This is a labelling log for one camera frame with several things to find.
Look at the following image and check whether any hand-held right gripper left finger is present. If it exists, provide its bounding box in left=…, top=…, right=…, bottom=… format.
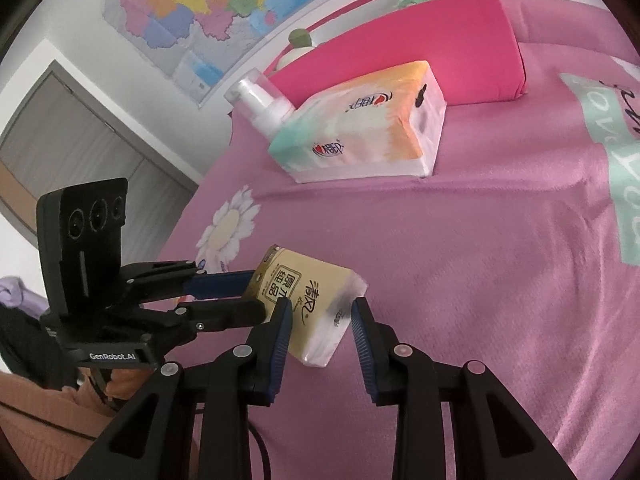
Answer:
left=75, top=297, right=294, bottom=480

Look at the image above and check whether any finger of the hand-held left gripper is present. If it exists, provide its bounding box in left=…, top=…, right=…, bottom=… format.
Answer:
left=134, top=301, right=267, bottom=355
left=122, top=260, right=257, bottom=307

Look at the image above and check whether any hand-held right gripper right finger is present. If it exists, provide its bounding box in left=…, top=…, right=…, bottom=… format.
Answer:
left=350, top=297, right=576, bottom=480

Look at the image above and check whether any yellow tissue pack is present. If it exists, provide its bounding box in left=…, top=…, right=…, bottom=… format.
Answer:
left=247, top=244, right=368, bottom=368

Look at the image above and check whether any pink storage box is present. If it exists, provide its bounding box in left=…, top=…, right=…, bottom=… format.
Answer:
left=262, top=0, right=528, bottom=107

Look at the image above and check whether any person's left forearm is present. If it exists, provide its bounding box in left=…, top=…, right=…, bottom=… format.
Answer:
left=0, top=365, right=146, bottom=480

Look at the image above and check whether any purple cloth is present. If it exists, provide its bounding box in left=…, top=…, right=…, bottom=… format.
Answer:
left=0, top=276, right=48, bottom=311

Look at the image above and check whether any dark cloth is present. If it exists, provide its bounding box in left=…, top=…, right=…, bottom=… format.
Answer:
left=0, top=305, right=76, bottom=391

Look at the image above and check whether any grey door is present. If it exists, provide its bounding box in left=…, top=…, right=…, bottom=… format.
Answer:
left=0, top=60, right=203, bottom=241

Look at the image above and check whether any pink printed bedsheet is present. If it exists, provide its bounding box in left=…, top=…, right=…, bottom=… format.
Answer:
left=160, top=0, right=640, bottom=480

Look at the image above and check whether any white pump bottle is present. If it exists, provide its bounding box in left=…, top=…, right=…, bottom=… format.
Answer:
left=224, top=72, right=296, bottom=137

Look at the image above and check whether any orange tissue pack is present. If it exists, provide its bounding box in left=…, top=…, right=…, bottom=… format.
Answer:
left=267, top=60, right=447, bottom=184

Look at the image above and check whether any green and white plush toy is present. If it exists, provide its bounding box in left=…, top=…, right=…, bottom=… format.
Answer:
left=277, top=28, right=321, bottom=70

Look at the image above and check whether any black cable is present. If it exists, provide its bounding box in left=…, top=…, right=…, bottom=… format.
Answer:
left=247, top=420, right=273, bottom=480

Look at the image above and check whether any colourful wall map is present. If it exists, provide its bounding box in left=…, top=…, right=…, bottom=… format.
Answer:
left=102, top=0, right=401, bottom=108

